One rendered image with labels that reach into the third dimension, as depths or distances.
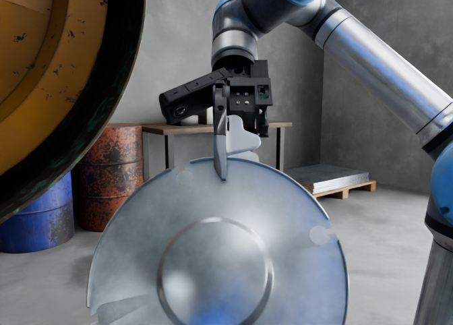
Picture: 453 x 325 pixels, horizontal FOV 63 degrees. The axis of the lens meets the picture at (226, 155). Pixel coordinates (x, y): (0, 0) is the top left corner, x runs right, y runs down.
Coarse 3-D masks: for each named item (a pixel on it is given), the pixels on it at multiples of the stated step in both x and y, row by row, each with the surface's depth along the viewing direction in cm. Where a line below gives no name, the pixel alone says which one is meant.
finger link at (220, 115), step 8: (216, 88) 50; (216, 96) 49; (224, 96) 49; (216, 104) 48; (224, 104) 48; (216, 112) 47; (224, 112) 48; (216, 120) 47; (224, 120) 48; (216, 128) 47; (224, 128) 47
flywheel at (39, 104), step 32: (0, 0) 54; (32, 0) 57; (64, 0) 57; (96, 0) 59; (0, 32) 55; (32, 32) 57; (64, 32) 57; (96, 32) 60; (0, 64) 55; (32, 64) 58; (64, 64) 58; (0, 96) 56; (32, 96) 56; (64, 96) 58; (0, 128) 54; (32, 128) 56; (0, 160) 54
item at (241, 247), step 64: (192, 192) 46; (256, 192) 45; (128, 256) 43; (192, 256) 42; (256, 256) 41; (320, 256) 41; (128, 320) 40; (192, 320) 39; (256, 320) 39; (320, 320) 38
